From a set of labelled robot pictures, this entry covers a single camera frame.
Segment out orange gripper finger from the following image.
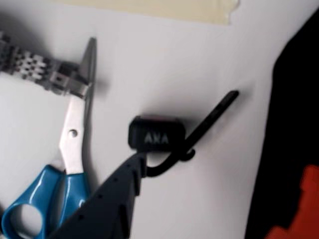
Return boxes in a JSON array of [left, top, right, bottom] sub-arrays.
[[267, 164, 319, 239]]

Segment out black AXA bike light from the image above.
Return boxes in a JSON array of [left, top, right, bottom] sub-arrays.
[[128, 90, 240, 179]]

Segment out blue handled scissors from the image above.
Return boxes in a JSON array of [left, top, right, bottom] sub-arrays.
[[0, 37, 98, 239]]

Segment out silver metal watch band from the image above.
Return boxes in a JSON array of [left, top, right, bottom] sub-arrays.
[[0, 30, 92, 99]]

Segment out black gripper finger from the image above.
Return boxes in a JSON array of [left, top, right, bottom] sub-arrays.
[[47, 149, 148, 239]]

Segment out long beige masking tape strip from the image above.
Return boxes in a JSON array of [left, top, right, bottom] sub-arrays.
[[57, 0, 241, 27]]

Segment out black fabric bag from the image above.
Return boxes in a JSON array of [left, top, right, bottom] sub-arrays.
[[245, 9, 319, 239]]

